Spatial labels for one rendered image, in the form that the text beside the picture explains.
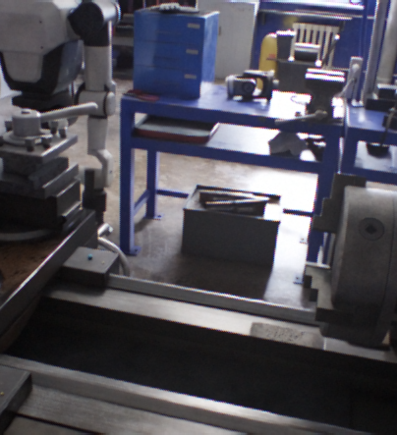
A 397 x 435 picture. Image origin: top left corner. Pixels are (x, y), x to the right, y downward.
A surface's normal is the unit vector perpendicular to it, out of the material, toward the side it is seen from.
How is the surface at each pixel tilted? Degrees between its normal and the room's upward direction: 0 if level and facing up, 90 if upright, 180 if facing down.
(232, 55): 90
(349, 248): 52
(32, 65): 90
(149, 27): 90
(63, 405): 0
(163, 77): 90
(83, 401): 0
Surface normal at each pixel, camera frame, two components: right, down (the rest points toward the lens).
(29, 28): -0.24, 0.43
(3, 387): 0.07, -0.89
